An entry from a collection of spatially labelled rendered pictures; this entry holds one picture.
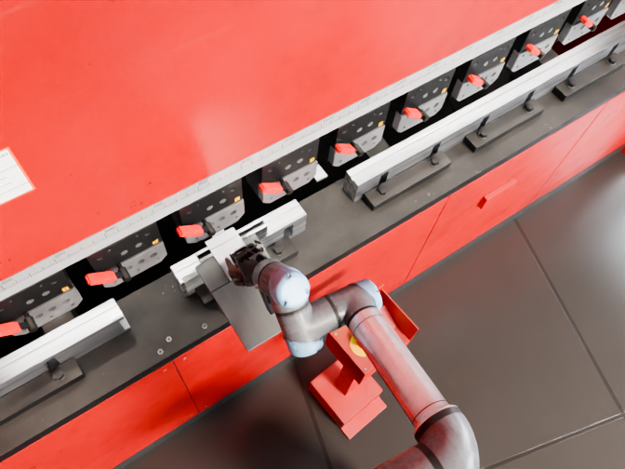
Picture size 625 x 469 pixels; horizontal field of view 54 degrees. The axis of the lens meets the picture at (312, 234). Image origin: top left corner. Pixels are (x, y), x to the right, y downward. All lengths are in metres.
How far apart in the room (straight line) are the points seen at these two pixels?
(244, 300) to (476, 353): 1.37
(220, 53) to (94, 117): 0.22
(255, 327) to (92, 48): 0.85
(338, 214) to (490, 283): 1.18
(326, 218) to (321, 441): 1.01
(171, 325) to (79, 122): 0.83
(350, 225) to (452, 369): 1.04
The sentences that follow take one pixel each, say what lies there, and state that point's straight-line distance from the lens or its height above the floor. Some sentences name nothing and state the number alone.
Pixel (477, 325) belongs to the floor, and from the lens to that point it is 2.72.
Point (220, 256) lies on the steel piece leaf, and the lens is 1.59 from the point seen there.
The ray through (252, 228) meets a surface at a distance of 1.63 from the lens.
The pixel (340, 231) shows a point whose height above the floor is 0.88.
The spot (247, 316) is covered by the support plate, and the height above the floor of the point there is 1.00.
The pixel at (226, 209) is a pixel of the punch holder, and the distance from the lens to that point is 1.36.
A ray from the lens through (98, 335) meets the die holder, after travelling 1.62.
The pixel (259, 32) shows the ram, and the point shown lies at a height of 1.73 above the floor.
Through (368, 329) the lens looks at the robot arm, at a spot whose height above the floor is 1.29.
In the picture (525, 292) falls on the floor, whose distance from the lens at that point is 2.85.
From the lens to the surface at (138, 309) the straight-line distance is 1.70.
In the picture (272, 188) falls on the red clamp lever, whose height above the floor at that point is 1.30.
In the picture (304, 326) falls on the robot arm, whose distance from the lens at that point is 1.24.
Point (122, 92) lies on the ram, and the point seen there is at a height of 1.72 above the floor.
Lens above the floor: 2.44
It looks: 63 degrees down
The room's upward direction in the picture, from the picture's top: 8 degrees clockwise
